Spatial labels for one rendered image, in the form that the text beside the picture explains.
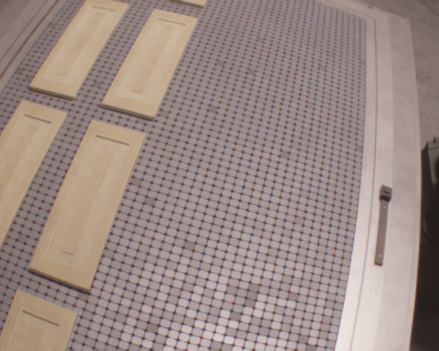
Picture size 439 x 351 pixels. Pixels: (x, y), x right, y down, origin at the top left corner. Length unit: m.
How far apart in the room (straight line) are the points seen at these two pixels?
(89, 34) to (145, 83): 0.37
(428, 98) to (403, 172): 2.07
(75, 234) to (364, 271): 0.89
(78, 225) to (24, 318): 0.39
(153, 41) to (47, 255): 1.09
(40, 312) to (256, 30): 1.63
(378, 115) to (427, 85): 2.03
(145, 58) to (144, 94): 0.20
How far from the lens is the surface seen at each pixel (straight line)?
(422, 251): 3.00
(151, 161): 2.33
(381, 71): 3.07
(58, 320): 1.91
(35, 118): 2.42
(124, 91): 2.55
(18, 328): 1.90
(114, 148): 2.33
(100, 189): 2.21
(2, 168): 2.25
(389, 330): 2.17
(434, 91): 4.79
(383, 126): 2.76
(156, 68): 2.66
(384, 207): 2.43
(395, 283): 2.29
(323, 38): 3.11
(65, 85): 2.54
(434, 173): 3.05
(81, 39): 2.77
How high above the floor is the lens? 2.53
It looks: 45 degrees down
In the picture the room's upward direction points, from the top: 15 degrees clockwise
